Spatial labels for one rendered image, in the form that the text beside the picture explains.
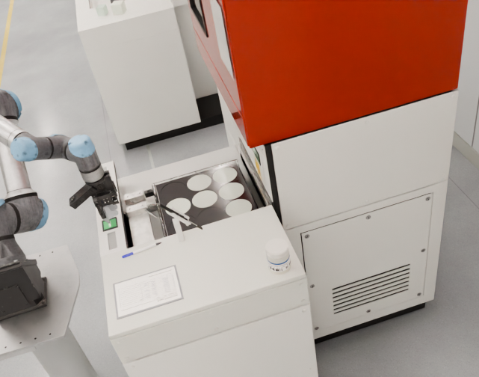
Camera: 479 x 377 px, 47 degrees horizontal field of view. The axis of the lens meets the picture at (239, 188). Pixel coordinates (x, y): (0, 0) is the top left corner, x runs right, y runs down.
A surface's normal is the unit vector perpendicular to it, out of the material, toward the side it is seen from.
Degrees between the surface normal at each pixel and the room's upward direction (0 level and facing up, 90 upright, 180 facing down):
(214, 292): 0
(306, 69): 90
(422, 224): 90
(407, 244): 90
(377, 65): 90
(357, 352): 0
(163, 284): 0
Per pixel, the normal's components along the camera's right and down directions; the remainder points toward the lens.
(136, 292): -0.15, -0.76
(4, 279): 0.28, 0.59
